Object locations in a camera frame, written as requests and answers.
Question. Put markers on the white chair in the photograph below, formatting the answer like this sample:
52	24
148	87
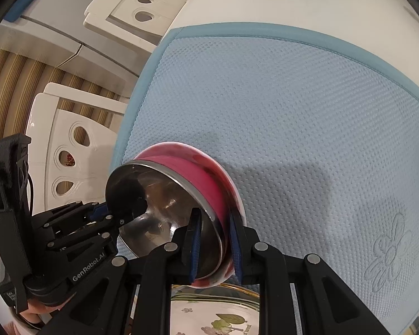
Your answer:
104	14
49	129

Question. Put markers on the large white floral plate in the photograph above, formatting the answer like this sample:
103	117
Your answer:
213	321

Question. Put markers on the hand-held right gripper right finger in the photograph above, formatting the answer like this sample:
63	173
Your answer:
235	249

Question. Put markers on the light blue placemat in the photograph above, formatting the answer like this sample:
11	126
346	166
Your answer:
282	111

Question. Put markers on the striped beige rug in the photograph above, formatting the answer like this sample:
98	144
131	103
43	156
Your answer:
7	87

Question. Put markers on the person's left hand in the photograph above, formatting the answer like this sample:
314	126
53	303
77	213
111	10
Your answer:
35	313

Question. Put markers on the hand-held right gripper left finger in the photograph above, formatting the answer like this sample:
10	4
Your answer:
195	246

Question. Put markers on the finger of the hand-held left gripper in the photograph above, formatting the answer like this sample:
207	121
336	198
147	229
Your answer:
125	220
98	211

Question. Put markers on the magenta steel bowl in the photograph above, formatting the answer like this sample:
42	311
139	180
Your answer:
195	178

